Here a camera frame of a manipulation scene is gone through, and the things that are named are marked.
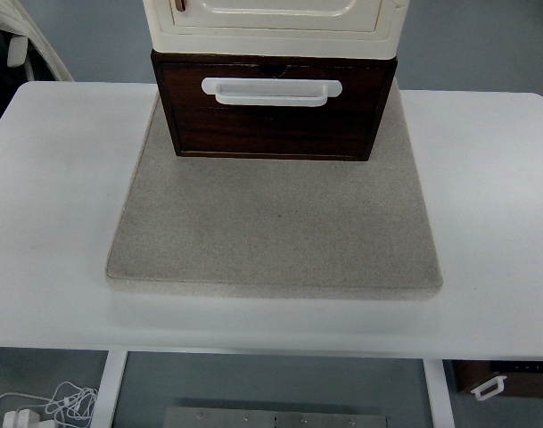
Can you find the cream upper cabinet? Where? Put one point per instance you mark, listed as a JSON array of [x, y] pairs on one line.
[[354, 29]]

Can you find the grey felt mat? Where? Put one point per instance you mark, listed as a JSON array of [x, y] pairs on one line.
[[279, 229]]

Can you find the white table leg right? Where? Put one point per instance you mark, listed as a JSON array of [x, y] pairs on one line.
[[437, 387]]

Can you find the white table leg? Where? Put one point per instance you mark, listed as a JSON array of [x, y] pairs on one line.
[[437, 387], [108, 392]]

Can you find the white table leg left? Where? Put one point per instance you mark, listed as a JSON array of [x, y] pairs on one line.
[[108, 392]]

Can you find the small wooden box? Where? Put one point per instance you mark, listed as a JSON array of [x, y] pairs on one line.
[[486, 379]]

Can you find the white drawer handle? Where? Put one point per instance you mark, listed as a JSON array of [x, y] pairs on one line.
[[275, 92]]

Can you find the white charger with cable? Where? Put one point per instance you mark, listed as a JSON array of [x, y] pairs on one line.
[[69, 406]]

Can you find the white handle on box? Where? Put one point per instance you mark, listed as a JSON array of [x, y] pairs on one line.
[[490, 388]]

